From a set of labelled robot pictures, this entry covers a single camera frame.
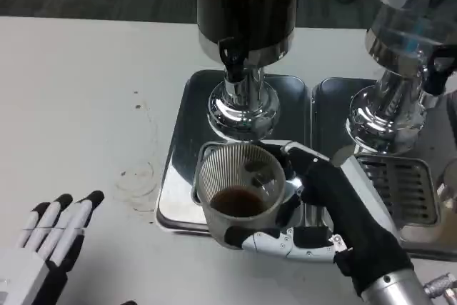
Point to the black tap of clear dispenser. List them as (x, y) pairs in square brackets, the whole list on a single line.
[(438, 69)]

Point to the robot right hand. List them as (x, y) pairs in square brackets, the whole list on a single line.
[(353, 219)]

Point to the clear ribbed glass cup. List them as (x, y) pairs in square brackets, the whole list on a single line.
[(221, 219)]

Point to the drink dispenser with dark liquid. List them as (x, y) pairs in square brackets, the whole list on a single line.
[(246, 1)]

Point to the drink dispenser with clear tank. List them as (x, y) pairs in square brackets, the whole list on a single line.
[(396, 65)]

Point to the robot right silver forearm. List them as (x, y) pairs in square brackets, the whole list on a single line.
[(396, 289)]

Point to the black tap of dark dispenser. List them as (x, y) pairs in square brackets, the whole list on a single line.
[(232, 58)]

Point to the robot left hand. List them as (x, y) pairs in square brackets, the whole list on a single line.
[(32, 269)]

